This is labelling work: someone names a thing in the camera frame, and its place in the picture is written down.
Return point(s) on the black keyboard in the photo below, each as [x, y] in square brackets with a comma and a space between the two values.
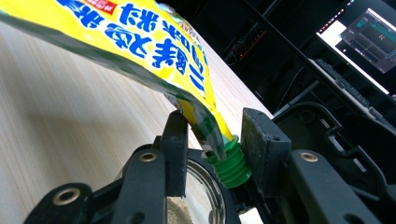
[345, 84]

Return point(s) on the yellow spouted pouch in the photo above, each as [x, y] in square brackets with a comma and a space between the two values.
[130, 37]

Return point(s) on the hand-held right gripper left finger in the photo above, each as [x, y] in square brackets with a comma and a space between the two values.
[176, 155]

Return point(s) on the computer monitor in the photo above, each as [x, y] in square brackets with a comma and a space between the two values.
[367, 40]

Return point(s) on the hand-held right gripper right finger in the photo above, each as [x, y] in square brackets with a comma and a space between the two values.
[264, 149]

